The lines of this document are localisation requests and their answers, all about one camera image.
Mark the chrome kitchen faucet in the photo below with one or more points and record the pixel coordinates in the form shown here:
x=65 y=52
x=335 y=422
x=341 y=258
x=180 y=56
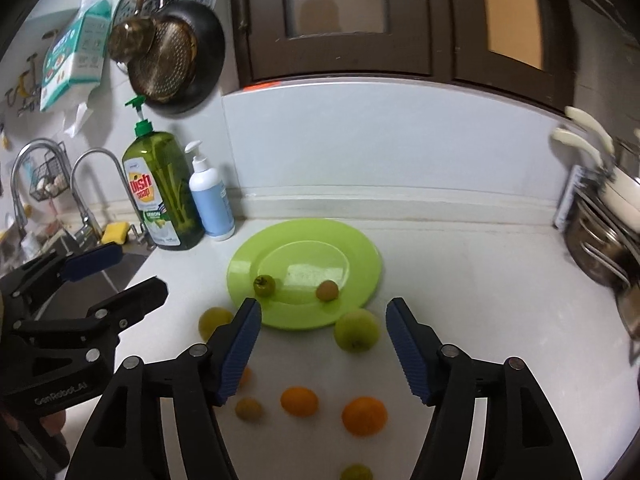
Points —
x=99 y=202

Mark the chrome pull-down faucet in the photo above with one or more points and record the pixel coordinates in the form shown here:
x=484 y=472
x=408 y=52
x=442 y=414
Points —
x=18 y=183

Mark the white blue pump bottle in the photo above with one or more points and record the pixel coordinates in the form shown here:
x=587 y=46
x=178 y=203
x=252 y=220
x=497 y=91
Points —
x=210 y=195

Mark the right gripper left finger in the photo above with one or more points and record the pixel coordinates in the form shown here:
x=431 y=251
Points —
x=124 y=438

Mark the green tomato with stem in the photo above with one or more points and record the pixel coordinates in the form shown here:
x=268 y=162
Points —
x=264 y=285

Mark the wire sponge basket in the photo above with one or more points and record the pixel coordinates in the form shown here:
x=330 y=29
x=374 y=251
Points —
x=46 y=180

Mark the teal white tissue pack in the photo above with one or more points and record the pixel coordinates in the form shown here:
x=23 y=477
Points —
x=73 y=65

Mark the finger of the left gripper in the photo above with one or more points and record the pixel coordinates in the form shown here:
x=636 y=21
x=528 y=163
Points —
x=90 y=261
x=122 y=304

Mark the green dish soap bottle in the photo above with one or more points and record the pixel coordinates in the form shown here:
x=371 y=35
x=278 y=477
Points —
x=157 y=175

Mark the yellow-green pear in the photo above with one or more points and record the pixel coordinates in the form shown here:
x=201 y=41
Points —
x=211 y=319

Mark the green plate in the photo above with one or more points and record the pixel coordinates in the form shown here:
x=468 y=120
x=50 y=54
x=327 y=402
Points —
x=300 y=254

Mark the small brownish fruit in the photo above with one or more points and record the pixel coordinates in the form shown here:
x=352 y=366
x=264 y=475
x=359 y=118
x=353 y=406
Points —
x=327 y=291

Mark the small green tomato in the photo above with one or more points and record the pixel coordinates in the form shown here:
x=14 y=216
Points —
x=357 y=472

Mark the person's left hand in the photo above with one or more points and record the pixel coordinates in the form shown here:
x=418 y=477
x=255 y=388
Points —
x=54 y=423

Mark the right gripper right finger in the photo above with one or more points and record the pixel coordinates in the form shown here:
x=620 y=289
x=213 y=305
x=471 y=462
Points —
x=523 y=438

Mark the small brass saucepan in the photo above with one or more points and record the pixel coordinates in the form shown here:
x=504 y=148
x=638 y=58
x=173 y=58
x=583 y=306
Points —
x=131 y=38

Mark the black frying pan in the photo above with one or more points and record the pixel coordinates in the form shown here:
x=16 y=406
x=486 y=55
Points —
x=209 y=60

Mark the yellow sponge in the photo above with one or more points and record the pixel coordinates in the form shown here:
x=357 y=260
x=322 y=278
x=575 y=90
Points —
x=116 y=232

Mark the copper strainer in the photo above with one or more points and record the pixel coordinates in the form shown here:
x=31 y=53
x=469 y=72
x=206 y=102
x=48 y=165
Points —
x=162 y=72

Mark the small greenish-brown fruit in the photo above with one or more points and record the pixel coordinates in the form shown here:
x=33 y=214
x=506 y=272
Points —
x=249 y=410

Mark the green apple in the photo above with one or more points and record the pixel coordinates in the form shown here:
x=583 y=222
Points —
x=357 y=331

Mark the large orange mandarin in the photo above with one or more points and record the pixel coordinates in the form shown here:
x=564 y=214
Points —
x=364 y=416

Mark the cream ceramic pot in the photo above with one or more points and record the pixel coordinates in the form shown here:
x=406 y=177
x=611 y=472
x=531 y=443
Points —
x=620 y=193

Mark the small orange mandarin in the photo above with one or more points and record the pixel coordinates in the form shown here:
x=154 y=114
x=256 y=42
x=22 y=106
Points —
x=246 y=375

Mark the cream pan handle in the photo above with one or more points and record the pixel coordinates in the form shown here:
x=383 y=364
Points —
x=586 y=121
x=572 y=140

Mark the stainless steel pot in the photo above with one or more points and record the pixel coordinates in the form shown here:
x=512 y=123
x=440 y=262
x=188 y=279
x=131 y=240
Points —
x=596 y=248

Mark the steel kitchen sink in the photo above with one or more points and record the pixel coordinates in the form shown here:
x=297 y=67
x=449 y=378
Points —
x=73 y=300

